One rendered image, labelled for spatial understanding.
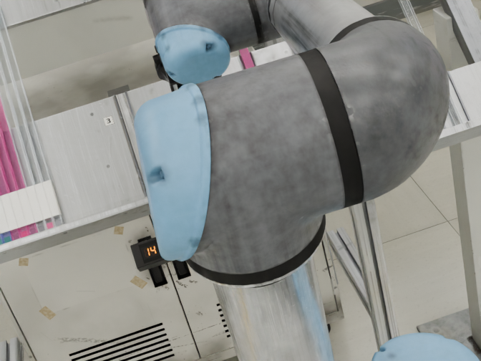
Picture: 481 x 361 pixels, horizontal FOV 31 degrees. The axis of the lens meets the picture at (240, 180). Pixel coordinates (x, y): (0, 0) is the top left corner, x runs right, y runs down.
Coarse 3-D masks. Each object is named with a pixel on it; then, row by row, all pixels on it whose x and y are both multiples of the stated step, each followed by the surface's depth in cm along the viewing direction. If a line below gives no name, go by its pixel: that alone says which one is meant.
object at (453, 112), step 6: (402, 0) 139; (408, 0) 139; (402, 6) 139; (408, 6) 138; (408, 12) 138; (408, 18) 138; (414, 18) 138; (414, 24) 138; (420, 30) 137; (450, 96) 134; (450, 102) 134; (450, 108) 133; (456, 108) 133; (450, 114) 133; (456, 114) 133; (456, 120) 133
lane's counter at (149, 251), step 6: (156, 240) 137; (144, 246) 137; (150, 246) 137; (156, 246) 137; (144, 252) 137; (150, 252) 137; (156, 252) 137; (144, 258) 137; (150, 258) 137; (156, 258) 137
